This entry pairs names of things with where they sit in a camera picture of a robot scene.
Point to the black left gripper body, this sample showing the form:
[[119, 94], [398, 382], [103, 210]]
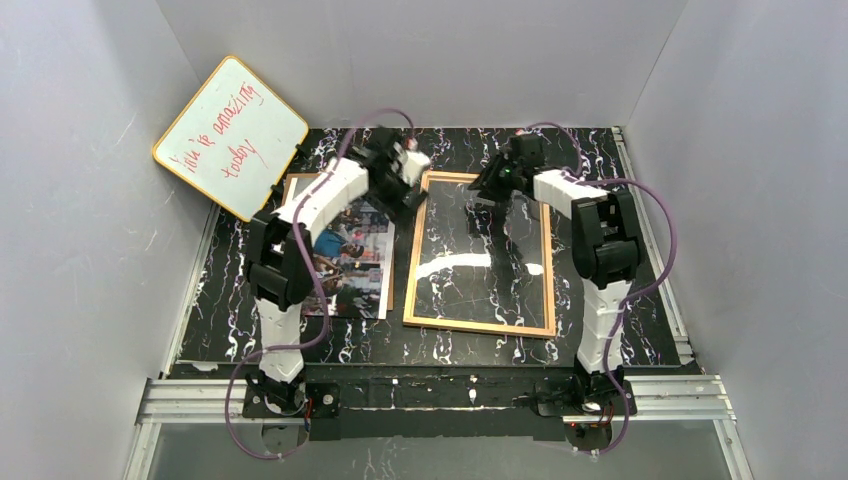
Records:
[[395, 189]]

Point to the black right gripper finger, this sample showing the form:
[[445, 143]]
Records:
[[491, 190], [496, 174]]

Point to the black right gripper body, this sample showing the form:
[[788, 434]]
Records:
[[497, 183]]

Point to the wooden picture frame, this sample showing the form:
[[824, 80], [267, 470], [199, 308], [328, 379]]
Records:
[[414, 265]]

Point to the clear frame glass sheet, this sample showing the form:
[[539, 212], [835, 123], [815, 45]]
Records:
[[484, 258]]

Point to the printed colour photo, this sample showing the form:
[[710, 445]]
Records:
[[353, 258]]

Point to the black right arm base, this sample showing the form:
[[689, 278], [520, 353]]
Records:
[[599, 400]]

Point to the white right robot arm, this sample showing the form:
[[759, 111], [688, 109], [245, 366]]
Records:
[[607, 245]]

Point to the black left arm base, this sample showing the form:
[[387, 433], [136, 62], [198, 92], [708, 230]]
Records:
[[267, 400]]

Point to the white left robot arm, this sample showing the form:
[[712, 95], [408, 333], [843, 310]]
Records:
[[280, 257]]

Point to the yellow-edged whiteboard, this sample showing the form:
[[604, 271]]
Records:
[[234, 140]]

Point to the aluminium mounting rail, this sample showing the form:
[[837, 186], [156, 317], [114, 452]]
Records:
[[680, 397]]

